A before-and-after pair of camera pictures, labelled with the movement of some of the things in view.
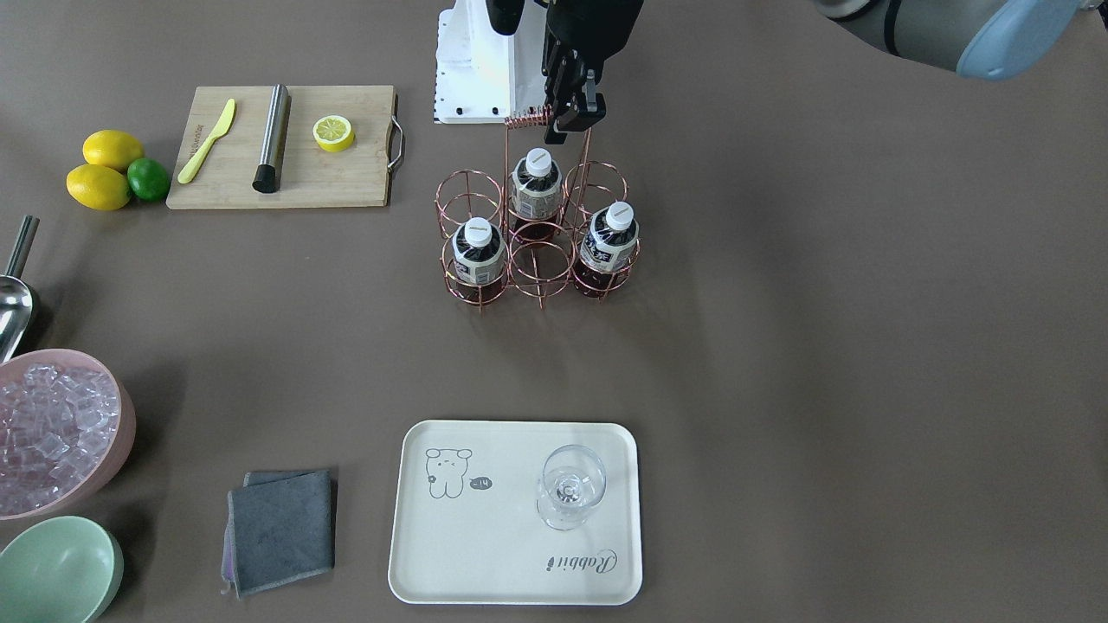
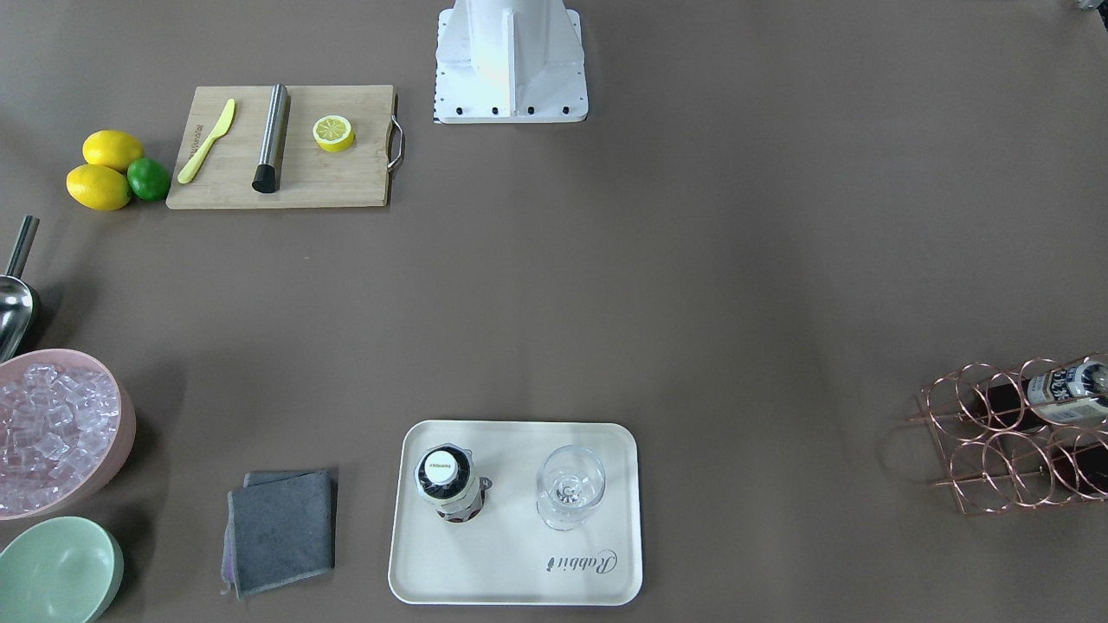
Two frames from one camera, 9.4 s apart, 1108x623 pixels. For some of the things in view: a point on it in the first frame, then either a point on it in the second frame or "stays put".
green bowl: [64, 569] stays put
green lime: [148, 179] stays put
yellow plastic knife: [188, 173] stays put
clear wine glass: [574, 478] stays put
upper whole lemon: [112, 147] stays put
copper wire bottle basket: [554, 221] → [1021, 433]
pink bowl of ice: [67, 422] stays put
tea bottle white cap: [478, 254] → [1073, 394]
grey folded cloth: [280, 527] stays put
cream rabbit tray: [467, 529] stays put
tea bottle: [537, 193] → [1080, 469]
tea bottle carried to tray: [608, 249] → [445, 476]
